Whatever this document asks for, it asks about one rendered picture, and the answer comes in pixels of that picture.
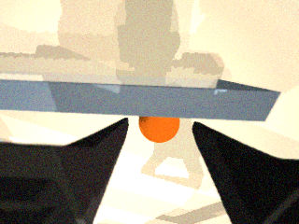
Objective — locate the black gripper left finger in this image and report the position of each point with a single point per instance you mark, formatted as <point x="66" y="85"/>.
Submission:
<point x="82" y="168"/>

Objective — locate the orange ball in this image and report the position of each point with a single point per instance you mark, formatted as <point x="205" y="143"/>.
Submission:
<point x="158" y="130"/>

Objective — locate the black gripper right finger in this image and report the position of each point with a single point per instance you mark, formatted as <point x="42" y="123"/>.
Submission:
<point x="254" y="187"/>

